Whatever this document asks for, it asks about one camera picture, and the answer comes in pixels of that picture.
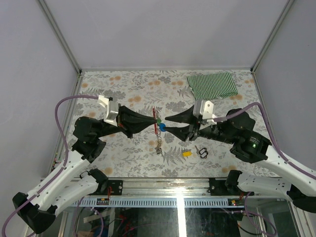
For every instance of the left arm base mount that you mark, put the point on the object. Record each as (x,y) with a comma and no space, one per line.
(112,188)

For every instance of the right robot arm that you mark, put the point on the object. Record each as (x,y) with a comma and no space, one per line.
(295,182)

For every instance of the black key tag lower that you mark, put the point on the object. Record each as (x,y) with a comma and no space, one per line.
(203,155)

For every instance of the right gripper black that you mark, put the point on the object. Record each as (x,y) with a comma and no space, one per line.
(182,133)

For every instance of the green white striped cloth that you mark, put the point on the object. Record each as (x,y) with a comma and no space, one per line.
(212,86)

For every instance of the white slotted cable duct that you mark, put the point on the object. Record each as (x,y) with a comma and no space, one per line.
(157,202)

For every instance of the yellow key tag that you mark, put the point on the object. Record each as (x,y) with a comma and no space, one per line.
(187,154)

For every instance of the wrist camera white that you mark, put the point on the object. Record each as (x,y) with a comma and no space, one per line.
(112,109)
(203,111)

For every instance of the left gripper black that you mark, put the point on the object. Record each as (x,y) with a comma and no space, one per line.
(130,121)

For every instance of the aluminium front rail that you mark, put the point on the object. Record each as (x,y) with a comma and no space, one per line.
(165,187)

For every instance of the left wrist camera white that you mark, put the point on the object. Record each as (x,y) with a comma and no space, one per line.
(112,109)

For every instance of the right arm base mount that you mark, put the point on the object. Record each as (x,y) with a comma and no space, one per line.
(219,186)

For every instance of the blue key tag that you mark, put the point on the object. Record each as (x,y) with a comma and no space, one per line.
(162,127)

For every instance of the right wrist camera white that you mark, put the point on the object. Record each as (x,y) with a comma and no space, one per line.
(203,111)

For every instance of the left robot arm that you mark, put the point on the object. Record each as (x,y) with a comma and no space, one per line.
(40,206)

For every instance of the metal key holder red handle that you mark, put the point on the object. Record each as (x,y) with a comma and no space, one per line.
(157,133)

